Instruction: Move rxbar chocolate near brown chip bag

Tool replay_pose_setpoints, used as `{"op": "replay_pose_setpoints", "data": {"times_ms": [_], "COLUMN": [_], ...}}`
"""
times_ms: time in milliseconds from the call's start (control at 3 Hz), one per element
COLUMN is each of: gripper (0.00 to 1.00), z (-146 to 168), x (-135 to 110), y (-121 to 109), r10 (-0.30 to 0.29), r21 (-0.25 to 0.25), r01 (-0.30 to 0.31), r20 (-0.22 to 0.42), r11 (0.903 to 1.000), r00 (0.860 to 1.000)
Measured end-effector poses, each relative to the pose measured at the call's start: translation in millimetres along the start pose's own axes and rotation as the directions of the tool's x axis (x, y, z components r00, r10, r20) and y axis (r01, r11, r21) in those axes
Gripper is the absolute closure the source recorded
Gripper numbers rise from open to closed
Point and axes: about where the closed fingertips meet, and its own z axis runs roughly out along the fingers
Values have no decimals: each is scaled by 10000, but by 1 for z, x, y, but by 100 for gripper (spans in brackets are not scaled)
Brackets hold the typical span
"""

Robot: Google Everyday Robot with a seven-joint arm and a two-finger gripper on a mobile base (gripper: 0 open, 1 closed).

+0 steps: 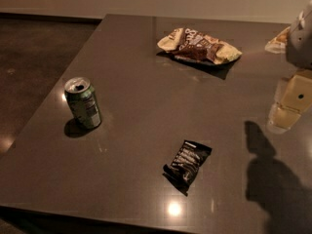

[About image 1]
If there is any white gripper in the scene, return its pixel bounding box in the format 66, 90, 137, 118
267, 0, 312, 134

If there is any black rxbar chocolate wrapper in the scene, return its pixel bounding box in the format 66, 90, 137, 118
163, 140, 212, 195

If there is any pale snack bag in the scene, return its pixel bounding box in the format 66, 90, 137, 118
264, 26, 291, 54

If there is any brown chip bag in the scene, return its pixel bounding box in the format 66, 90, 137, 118
157, 28, 242, 65

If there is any green soda can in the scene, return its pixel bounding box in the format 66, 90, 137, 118
64, 77, 101, 130

